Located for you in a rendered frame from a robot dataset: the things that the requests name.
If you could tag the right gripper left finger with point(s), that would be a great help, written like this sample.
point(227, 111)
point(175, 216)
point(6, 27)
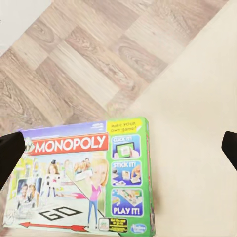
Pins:
point(12, 147)

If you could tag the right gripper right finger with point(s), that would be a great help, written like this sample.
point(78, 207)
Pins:
point(229, 147)

